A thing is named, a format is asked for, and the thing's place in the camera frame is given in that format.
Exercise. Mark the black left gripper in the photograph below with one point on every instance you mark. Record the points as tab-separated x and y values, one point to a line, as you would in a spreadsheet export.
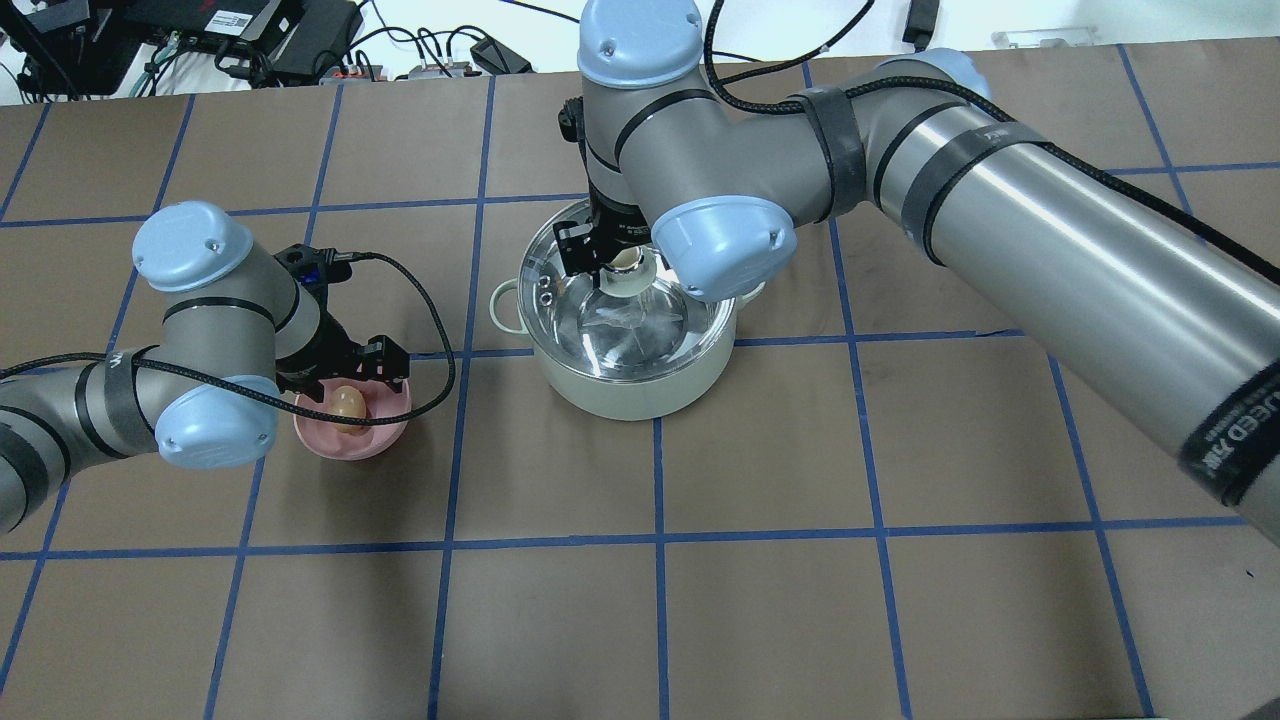
328	349

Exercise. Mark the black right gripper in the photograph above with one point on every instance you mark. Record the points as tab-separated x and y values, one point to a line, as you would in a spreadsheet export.
617	221

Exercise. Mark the brown egg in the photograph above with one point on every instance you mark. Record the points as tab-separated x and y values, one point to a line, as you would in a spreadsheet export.
350	404

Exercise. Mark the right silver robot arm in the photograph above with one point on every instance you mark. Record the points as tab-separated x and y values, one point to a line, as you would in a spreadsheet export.
1168	320

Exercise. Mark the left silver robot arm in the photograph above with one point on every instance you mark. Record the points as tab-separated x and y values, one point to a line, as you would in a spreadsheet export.
242	325

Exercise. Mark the pale green steel pot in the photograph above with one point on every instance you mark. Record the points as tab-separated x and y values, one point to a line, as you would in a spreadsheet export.
625	401

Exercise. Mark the pink bowl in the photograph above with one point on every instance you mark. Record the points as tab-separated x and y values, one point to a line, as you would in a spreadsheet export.
336	441

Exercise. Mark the black power adapter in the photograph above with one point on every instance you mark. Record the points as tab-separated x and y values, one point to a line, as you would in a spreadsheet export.
498	59

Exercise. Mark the black docking hub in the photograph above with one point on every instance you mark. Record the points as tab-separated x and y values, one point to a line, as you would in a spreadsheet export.
74	49

